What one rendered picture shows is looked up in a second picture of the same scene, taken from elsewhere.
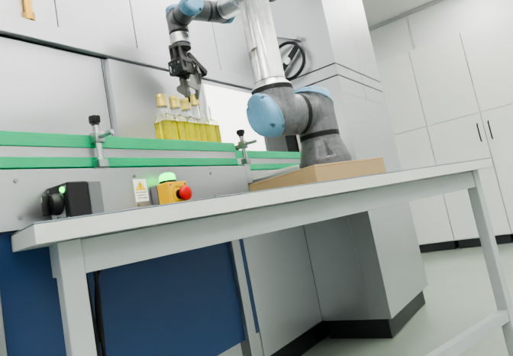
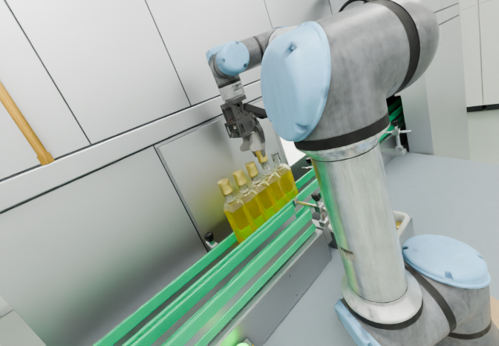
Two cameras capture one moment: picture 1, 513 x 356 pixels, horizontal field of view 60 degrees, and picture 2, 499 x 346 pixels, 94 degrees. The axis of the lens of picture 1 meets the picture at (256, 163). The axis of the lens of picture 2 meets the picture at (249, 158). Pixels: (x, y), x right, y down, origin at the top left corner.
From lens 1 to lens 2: 1.13 m
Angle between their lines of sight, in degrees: 33
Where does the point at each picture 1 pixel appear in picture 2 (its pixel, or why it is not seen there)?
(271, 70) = (384, 294)
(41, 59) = (85, 194)
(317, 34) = not seen: outside the picture
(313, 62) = not seen: hidden behind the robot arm
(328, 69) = not seen: hidden behind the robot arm
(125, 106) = (193, 186)
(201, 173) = (279, 286)
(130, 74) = (189, 148)
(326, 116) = (477, 316)
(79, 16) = (111, 110)
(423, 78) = not seen: outside the picture
